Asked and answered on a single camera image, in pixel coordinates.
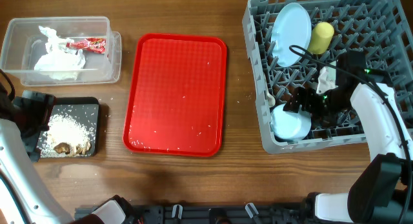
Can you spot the white napkin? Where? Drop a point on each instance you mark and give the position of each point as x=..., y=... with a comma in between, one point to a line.
x=60, y=61

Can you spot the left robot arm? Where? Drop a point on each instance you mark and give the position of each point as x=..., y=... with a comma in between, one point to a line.
x=24, y=196

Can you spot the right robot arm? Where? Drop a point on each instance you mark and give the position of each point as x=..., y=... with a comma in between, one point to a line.
x=383, y=193

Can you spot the grey dishwasher rack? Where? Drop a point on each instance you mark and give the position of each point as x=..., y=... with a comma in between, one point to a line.
x=378, y=28

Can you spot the white plastic spoon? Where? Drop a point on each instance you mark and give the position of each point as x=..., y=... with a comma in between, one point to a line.
x=271, y=100

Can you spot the red snack wrapper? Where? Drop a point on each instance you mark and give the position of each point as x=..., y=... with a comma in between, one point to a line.
x=91, y=44

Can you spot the red serving tray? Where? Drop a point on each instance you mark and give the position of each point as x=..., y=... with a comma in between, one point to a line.
x=177, y=96

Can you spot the food scraps and rice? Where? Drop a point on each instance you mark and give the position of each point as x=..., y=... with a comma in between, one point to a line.
x=66, y=137

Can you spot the black rectangular tray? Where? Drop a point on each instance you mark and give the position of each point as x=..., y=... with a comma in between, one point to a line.
x=84, y=108

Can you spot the light blue round plate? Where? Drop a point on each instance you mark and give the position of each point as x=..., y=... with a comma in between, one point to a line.
x=291, y=27

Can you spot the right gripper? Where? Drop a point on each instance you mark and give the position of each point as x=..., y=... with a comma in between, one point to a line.
x=307, y=104

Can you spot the yellow plastic cup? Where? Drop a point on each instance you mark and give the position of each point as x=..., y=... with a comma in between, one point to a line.
x=321, y=37

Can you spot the green bowl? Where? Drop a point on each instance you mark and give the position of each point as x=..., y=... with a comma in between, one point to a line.
x=290, y=126

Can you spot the clear plastic waste bin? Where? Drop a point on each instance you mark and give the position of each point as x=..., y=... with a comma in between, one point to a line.
x=24, y=44

